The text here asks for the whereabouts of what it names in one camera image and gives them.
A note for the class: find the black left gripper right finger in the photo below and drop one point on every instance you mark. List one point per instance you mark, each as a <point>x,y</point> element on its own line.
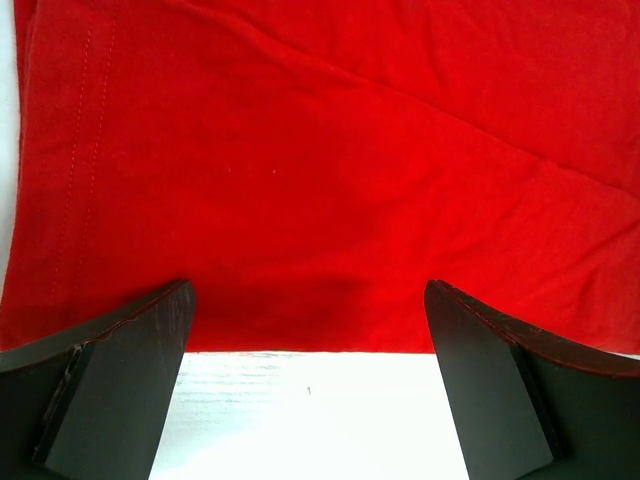
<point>529,404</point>

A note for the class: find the red t-shirt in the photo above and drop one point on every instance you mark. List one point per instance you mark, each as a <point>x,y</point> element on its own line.
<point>310,165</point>

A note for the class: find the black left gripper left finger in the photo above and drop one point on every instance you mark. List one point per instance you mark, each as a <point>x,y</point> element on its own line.
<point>91,401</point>

